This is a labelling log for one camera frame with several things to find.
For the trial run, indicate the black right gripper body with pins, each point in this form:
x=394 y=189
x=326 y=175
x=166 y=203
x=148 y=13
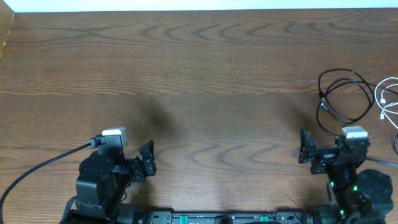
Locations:
x=325 y=157

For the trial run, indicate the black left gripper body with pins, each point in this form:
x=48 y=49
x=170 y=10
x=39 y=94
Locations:
x=137 y=168

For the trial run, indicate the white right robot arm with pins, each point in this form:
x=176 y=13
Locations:
x=364 y=197

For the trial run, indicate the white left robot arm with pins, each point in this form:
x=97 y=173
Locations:
x=104 y=177

